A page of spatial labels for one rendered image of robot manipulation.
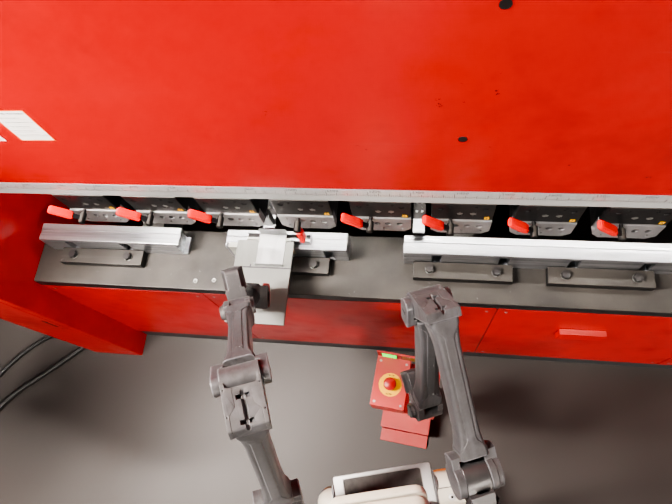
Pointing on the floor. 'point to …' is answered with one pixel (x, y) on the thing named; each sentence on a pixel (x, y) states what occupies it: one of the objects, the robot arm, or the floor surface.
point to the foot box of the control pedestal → (404, 429)
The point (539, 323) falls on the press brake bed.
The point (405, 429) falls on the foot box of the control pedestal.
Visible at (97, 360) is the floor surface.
